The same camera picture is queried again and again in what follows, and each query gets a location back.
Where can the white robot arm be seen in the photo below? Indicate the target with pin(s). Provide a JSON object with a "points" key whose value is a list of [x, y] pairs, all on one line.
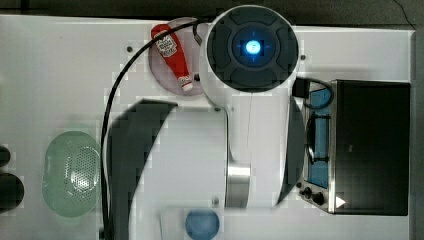
{"points": [[248, 67]]}

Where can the blue round bowl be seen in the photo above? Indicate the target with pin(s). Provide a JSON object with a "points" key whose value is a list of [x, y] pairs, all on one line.
{"points": [[202, 224]]}

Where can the black toaster oven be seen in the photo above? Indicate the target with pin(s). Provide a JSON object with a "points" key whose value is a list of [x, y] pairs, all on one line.
{"points": [[357, 148]]}

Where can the red ketchup bottle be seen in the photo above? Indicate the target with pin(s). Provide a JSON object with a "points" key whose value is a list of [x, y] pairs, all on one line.
{"points": [[170, 49]]}

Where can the grey round plate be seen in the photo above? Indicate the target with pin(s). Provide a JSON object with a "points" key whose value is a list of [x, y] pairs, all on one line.
{"points": [[190, 38]]}

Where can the green perforated colander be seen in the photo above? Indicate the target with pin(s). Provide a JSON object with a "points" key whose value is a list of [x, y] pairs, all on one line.
{"points": [[71, 177]]}

